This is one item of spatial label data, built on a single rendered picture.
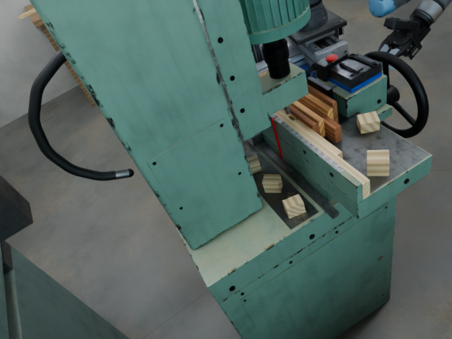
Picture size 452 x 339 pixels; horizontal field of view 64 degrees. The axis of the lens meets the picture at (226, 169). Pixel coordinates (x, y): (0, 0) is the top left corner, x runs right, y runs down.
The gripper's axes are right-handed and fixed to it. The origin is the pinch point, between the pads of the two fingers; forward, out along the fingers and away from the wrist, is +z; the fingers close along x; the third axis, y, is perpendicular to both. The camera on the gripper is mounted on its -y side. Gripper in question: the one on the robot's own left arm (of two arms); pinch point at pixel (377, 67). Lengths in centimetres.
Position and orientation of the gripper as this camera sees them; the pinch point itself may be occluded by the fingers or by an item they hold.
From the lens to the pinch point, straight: 131.6
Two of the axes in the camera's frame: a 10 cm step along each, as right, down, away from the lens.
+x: -4.4, -5.3, 7.2
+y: 6.7, 3.4, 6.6
